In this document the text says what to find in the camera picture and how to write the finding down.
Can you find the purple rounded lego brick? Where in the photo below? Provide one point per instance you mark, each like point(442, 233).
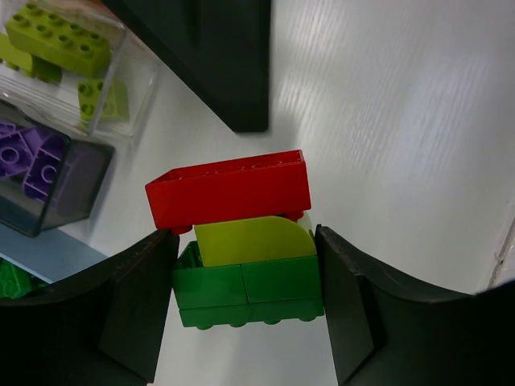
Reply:
point(82, 169)

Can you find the lime lego brick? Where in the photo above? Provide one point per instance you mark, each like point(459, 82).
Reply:
point(29, 65)
point(50, 37)

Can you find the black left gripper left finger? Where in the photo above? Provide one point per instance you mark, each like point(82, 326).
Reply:
point(101, 326)

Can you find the smoky grey container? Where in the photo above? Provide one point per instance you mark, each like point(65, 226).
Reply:
point(31, 217)

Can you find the blue container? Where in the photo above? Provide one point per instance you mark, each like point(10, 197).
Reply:
point(52, 256)

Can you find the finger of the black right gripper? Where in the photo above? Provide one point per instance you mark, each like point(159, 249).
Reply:
point(219, 48)

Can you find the green red lego stack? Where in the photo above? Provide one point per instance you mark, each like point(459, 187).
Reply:
point(253, 258)

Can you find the green number lego brick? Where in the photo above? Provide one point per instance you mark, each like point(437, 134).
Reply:
point(15, 282)

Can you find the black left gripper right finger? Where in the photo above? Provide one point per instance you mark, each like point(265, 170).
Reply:
point(388, 328)

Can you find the clear transparent container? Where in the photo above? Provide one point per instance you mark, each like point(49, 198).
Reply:
point(56, 104)

